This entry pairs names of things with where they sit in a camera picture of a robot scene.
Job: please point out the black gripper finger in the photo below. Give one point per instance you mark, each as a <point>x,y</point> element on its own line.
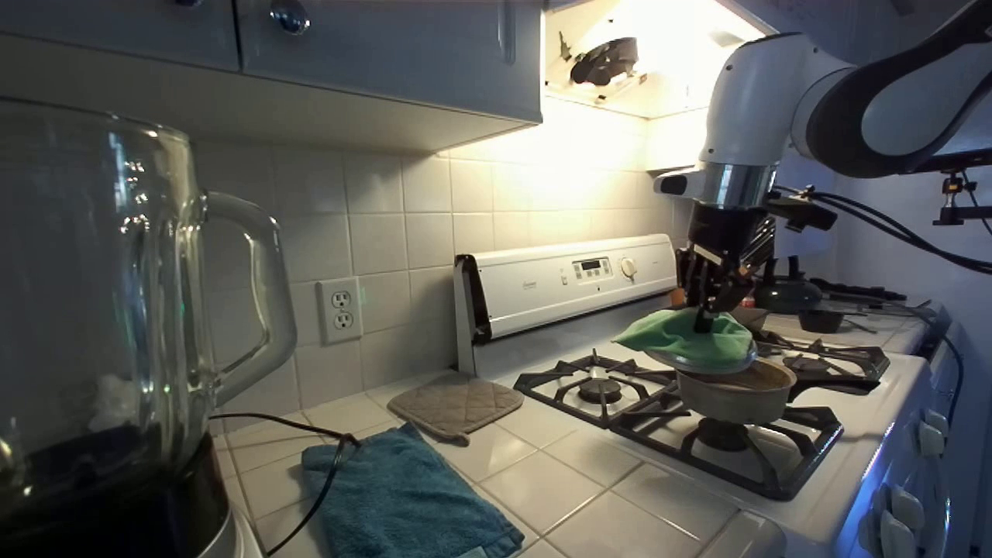
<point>743,304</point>
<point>704,314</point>

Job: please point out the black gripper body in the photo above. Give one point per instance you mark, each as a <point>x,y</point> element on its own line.
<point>729,249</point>

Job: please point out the green towel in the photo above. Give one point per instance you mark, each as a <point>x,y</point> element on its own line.
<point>682,343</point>

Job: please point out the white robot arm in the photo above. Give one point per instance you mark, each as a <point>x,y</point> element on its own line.
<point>765,103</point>

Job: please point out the white gas stove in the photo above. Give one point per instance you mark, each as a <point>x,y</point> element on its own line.
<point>560,280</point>

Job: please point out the white stove knob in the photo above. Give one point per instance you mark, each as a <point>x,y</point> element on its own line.
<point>930,428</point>
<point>888,539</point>
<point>907,507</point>

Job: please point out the teal towel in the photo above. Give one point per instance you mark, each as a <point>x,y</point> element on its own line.
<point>404,496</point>

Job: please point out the small dark bowl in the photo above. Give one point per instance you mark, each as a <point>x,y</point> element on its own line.
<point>822,322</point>

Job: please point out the beige oven dial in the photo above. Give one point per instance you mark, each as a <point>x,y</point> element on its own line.
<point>627,271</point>

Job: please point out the round burner cap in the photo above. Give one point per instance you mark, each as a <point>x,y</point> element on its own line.
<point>724,434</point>
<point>599,392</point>

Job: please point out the range hood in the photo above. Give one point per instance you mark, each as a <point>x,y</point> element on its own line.
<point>669,63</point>

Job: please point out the beige trivet tile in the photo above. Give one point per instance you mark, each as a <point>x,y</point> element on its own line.
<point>452,405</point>

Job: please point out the upper kitchen cabinet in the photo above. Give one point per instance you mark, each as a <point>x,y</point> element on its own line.
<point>393,52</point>

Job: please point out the cabinet door knob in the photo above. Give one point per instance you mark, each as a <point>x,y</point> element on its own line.
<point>288,16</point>

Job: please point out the glass blender jar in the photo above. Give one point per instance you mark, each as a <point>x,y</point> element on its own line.
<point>103,258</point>

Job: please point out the blender base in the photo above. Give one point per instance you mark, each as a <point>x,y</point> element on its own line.
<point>124,515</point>

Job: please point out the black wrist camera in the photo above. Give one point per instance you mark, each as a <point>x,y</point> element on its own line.
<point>801,212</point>

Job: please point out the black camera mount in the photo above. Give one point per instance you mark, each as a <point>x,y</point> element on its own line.
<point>963,212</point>

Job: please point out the white wall outlet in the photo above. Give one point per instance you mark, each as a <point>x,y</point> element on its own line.
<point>340,307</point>

